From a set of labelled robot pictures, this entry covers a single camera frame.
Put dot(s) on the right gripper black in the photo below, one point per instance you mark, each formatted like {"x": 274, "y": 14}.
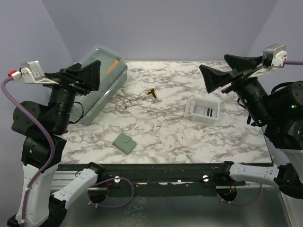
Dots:
{"x": 213, "y": 78}

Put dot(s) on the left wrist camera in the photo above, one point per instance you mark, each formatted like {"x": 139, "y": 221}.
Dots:
{"x": 32, "y": 73}

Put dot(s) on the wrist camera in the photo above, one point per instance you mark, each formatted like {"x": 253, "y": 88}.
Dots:
{"x": 273, "y": 57}
{"x": 32, "y": 73}

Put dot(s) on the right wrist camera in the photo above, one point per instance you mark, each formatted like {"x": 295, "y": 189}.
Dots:
{"x": 273, "y": 57}

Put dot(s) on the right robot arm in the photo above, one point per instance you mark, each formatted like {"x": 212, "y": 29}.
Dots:
{"x": 280, "y": 111}

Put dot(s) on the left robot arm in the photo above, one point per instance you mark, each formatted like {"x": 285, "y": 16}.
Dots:
{"x": 43, "y": 127}

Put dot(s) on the white plastic card tray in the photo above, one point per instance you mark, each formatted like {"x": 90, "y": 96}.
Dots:
{"x": 190, "y": 115}

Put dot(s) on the yellow handled hex key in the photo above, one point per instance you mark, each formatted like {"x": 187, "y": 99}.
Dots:
{"x": 130, "y": 102}

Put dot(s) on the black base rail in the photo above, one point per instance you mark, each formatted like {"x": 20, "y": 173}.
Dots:
{"x": 167, "y": 180}

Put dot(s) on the green card holder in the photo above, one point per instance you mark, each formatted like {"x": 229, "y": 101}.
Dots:
{"x": 124, "y": 143}

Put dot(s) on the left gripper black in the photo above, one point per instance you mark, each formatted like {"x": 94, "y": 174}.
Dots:
{"x": 82, "y": 80}

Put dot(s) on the clear plastic storage box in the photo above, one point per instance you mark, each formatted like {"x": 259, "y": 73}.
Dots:
{"x": 113, "y": 74}

